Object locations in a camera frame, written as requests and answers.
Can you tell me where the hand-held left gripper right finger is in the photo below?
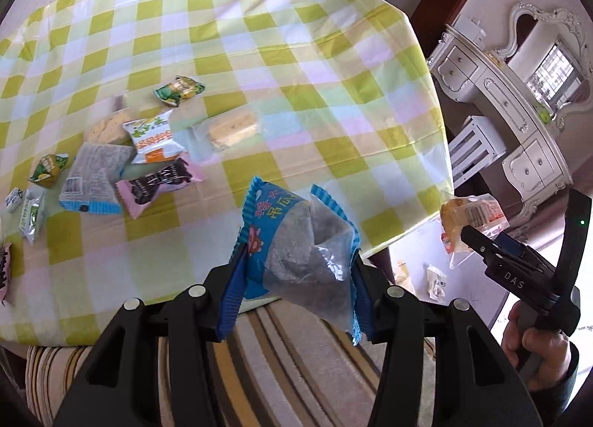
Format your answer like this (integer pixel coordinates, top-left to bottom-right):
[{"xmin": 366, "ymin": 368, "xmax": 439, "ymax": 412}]
[{"xmin": 353, "ymin": 258, "xmax": 543, "ymax": 427}]

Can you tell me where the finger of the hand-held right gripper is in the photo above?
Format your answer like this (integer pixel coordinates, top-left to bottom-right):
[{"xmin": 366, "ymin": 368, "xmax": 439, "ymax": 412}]
[
  {"xmin": 461, "ymin": 226, "xmax": 505, "ymax": 270},
  {"xmin": 496, "ymin": 231, "xmax": 552, "ymax": 267}
]

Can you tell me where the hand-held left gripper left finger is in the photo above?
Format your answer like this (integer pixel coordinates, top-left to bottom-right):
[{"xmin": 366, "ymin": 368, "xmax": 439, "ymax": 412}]
[{"xmin": 53, "ymin": 244, "xmax": 251, "ymax": 427}]

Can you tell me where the orange red bread packet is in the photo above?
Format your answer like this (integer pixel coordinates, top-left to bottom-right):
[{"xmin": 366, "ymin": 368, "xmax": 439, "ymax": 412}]
[{"xmin": 439, "ymin": 194, "xmax": 510, "ymax": 269}]

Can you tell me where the purple cardboard box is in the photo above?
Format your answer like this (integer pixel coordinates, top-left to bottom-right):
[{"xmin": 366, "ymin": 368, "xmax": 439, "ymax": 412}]
[{"xmin": 361, "ymin": 228, "xmax": 513, "ymax": 344}]

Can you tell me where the blue packet with dark filling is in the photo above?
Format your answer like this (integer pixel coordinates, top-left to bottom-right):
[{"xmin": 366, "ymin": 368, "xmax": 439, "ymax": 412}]
[{"xmin": 236, "ymin": 176, "xmax": 364, "ymax": 347}]

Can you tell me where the pink black snack packet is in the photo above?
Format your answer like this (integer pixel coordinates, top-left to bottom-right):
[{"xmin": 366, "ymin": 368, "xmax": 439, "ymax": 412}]
[{"xmin": 115, "ymin": 154, "xmax": 206, "ymax": 219}]

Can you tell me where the white orange snack packet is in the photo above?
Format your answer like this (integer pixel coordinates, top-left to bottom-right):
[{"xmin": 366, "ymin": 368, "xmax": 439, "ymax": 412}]
[{"xmin": 122, "ymin": 109, "xmax": 185, "ymax": 164}]

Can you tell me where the silver green snack packet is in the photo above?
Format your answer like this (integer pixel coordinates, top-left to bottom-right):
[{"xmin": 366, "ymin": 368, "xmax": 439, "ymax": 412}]
[{"xmin": 19, "ymin": 190, "xmax": 46, "ymax": 245}]

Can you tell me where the small white candy packet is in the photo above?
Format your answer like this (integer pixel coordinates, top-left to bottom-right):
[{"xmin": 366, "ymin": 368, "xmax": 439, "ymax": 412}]
[{"xmin": 4, "ymin": 187, "xmax": 25, "ymax": 214}]

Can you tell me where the person's right hand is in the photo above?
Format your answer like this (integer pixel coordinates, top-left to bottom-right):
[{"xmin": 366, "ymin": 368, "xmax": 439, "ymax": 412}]
[{"xmin": 503, "ymin": 304, "xmax": 580, "ymax": 393}]

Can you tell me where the striped mat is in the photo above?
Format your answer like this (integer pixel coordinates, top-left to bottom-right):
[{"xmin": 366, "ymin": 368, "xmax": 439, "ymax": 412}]
[{"xmin": 25, "ymin": 302, "xmax": 438, "ymax": 427}]

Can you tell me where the white slatted stool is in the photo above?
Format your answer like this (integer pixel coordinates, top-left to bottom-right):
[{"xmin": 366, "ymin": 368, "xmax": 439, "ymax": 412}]
[{"xmin": 447, "ymin": 115, "xmax": 508, "ymax": 189}]

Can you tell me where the clear packet with yellow cake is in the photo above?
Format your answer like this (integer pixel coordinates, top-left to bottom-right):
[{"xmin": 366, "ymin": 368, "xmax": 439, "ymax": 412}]
[{"xmin": 192, "ymin": 111, "xmax": 262, "ymax": 151}]

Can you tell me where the white ornate vanity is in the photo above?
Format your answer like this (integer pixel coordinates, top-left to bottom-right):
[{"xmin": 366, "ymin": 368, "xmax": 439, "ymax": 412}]
[{"xmin": 428, "ymin": 24, "xmax": 573, "ymax": 228}]

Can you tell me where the grey blue snack packet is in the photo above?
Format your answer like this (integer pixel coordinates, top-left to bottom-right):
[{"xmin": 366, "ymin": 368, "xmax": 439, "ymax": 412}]
[{"xmin": 59, "ymin": 142, "xmax": 135, "ymax": 215}]

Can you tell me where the ornate vanity mirror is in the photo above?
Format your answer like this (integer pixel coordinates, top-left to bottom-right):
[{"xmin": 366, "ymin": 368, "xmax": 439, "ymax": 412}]
[{"xmin": 491, "ymin": 2, "xmax": 593, "ymax": 131}]

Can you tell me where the green yellow snack packet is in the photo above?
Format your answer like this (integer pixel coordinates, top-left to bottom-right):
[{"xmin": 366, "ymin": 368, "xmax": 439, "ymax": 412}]
[{"xmin": 153, "ymin": 76, "xmax": 206, "ymax": 107}]

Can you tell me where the round yellow cracker packet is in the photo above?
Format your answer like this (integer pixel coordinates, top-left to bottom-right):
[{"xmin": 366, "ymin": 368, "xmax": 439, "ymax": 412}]
[{"xmin": 83, "ymin": 107, "xmax": 133, "ymax": 146}]

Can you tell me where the small green yellow candy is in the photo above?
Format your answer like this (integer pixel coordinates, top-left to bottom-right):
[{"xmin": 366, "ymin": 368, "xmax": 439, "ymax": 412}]
[{"xmin": 29, "ymin": 153, "xmax": 70, "ymax": 188}]

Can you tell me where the green checked tablecloth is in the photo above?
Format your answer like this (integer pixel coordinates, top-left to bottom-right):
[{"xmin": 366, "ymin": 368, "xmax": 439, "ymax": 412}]
[{"xmin": 0, "ymin": 0, "xmax": 455, "ymax": 347}]

